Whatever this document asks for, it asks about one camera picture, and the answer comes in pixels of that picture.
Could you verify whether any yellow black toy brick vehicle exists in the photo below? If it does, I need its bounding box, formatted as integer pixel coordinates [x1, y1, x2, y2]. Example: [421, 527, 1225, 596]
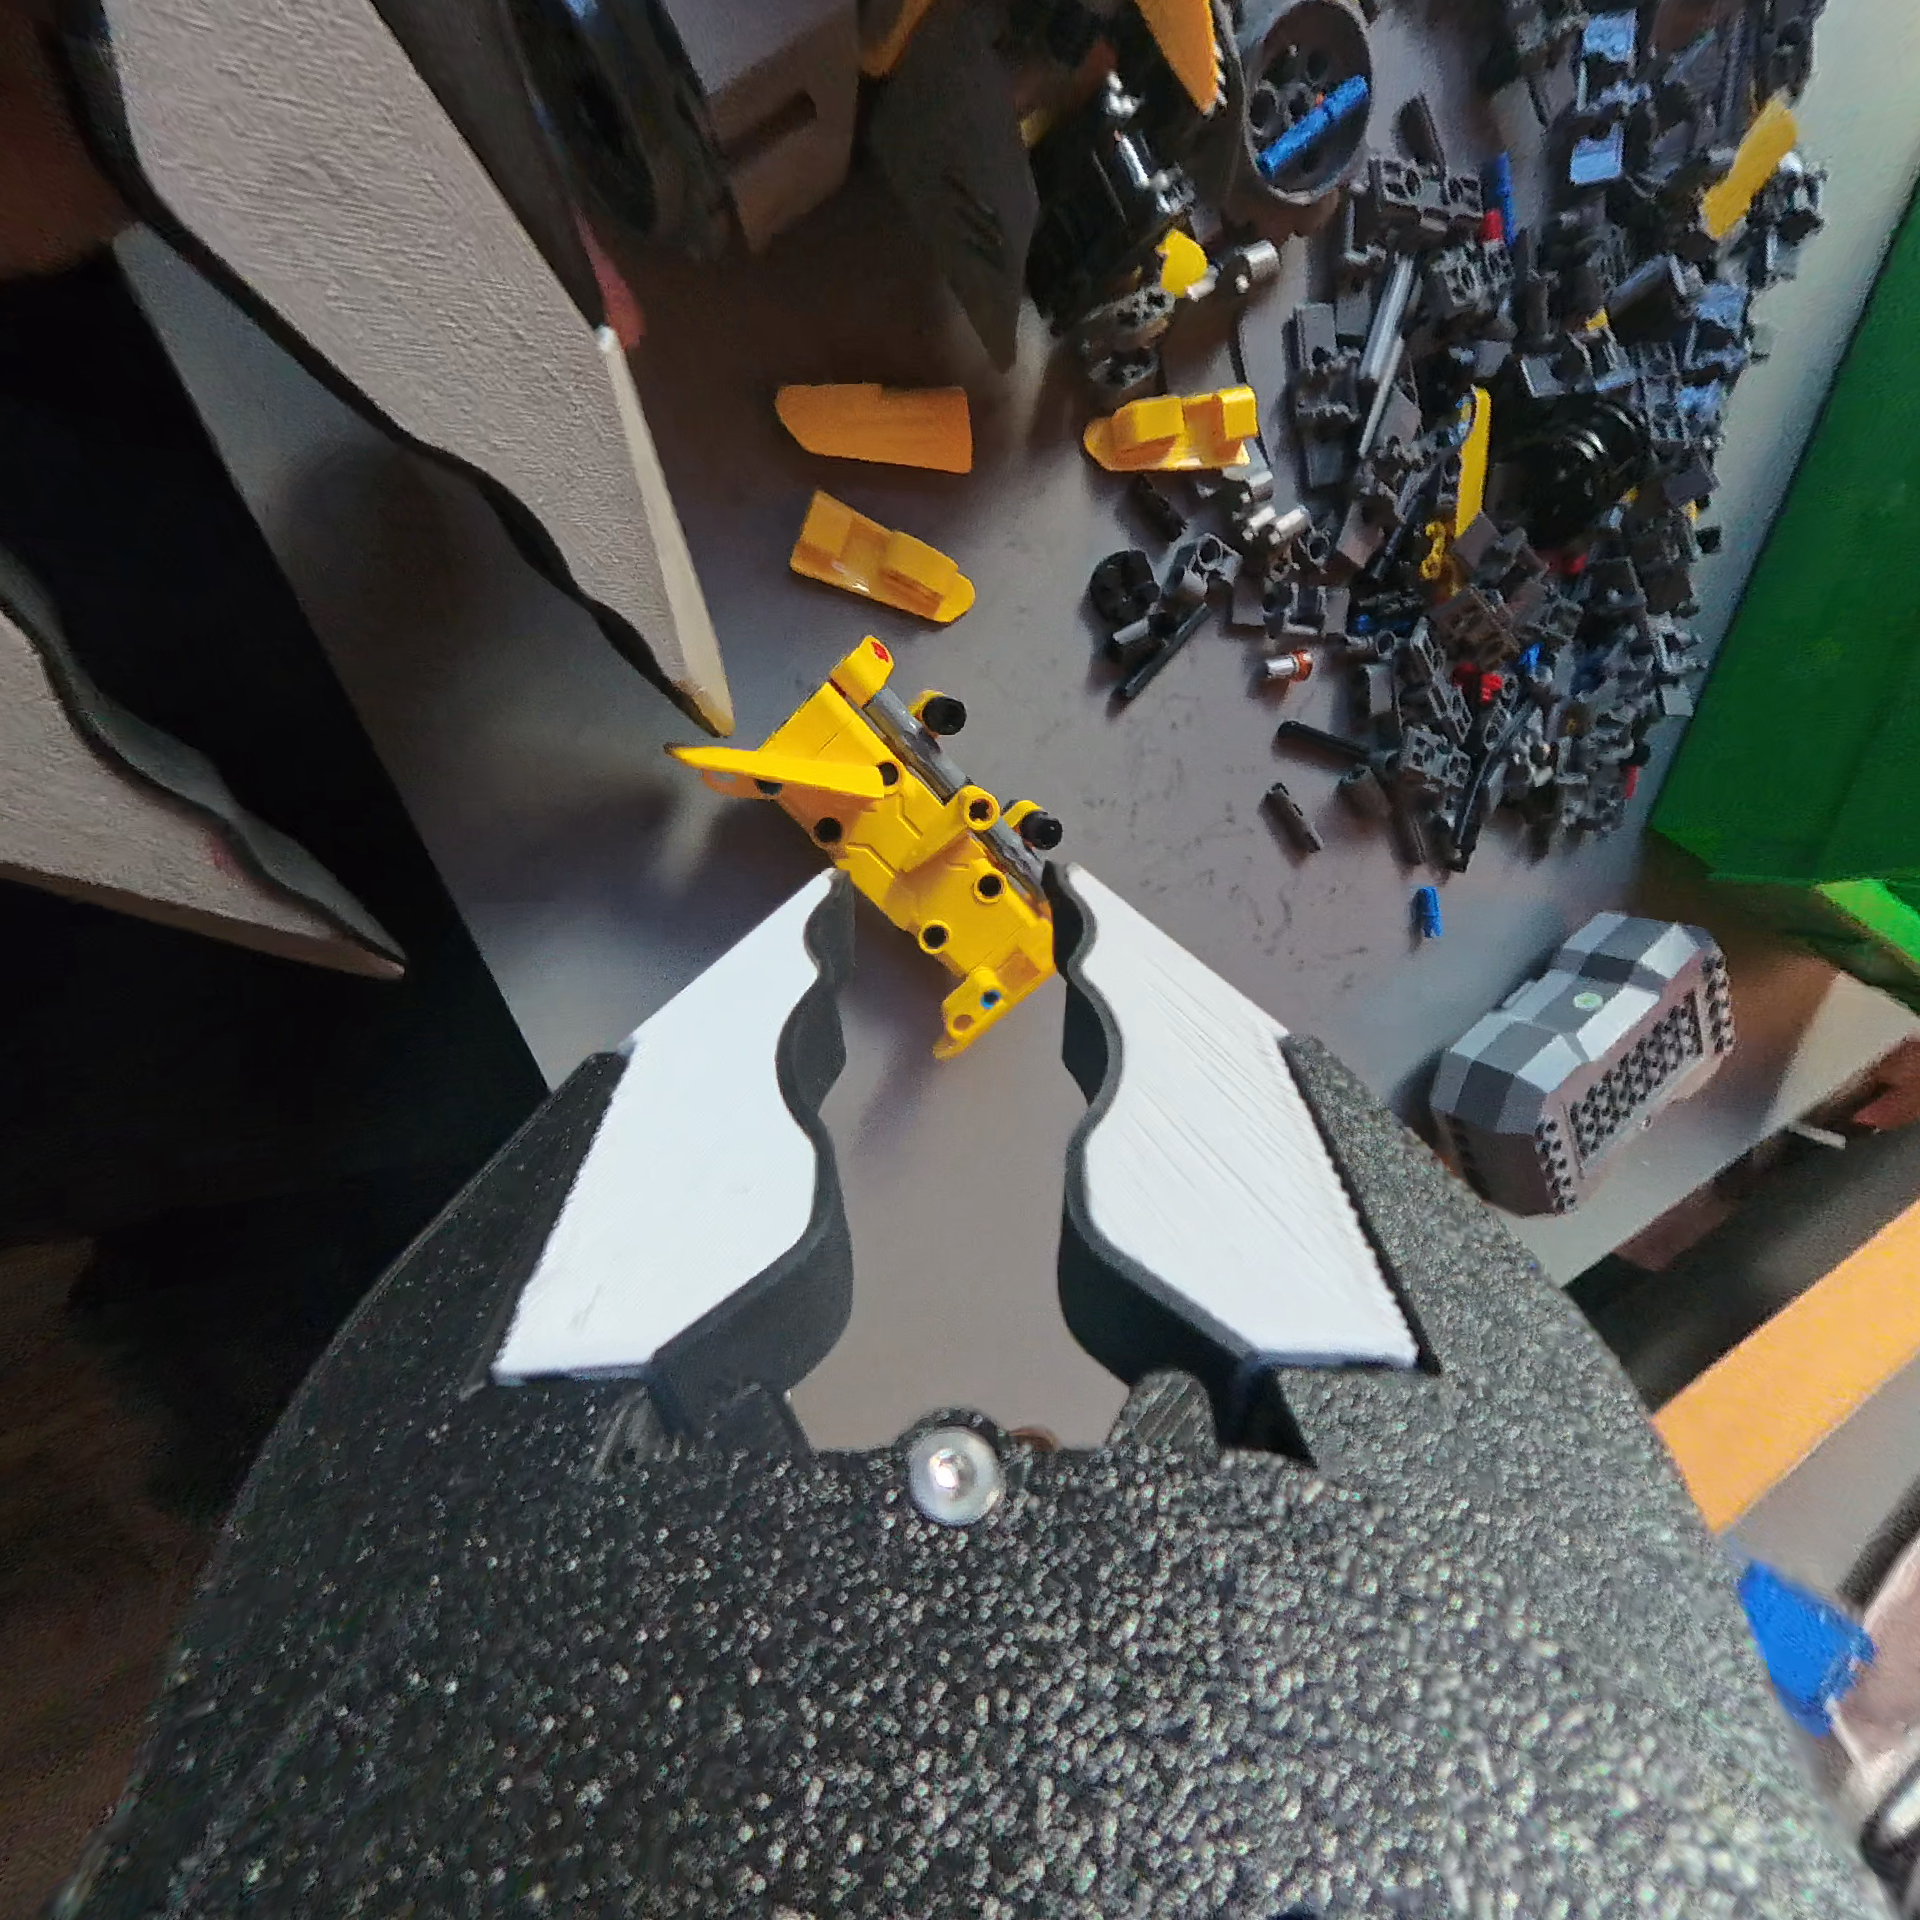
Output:
[505, 0, 1251, 382]

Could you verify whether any yellow toy brick assembly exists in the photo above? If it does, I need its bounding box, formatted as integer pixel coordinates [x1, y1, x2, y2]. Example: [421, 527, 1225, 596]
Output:
[666, 634, 1068, 1059]

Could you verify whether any black toy wheel rim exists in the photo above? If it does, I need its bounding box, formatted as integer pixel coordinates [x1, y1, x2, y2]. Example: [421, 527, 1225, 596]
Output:
[1227, 0, 1376, 199]

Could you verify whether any grey toy brick block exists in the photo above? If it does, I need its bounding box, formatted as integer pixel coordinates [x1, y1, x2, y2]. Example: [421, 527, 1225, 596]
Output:
[1426, 910, 1741, 1221]

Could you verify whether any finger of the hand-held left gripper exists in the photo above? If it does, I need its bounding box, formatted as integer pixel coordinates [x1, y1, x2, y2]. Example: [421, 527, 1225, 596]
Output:
[57, 0, 737, 738]
[0, 548, 406, 982]

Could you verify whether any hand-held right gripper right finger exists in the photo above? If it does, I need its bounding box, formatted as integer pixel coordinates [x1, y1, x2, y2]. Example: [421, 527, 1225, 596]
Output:
[1045, 861, 1422, 1370]

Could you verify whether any green plastic bin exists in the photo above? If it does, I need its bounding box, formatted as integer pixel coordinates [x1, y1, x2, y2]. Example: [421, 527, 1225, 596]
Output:
[1645, 189, 1920, 1027]

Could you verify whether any pile of black toy bricks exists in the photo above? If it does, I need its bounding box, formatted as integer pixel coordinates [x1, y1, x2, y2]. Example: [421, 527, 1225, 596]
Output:
[1075, 0, 1835, 873]

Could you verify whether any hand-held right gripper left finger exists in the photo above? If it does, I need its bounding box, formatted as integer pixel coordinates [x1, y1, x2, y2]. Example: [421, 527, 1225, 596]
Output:
[493, 865, 855, 1383]

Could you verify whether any yellow toy wedge panel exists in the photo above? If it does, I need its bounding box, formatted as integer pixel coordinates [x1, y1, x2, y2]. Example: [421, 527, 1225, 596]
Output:
[772, 382, 974, 472]
[789, 489, 978, 624]
[1081, 386, 1258, 478]

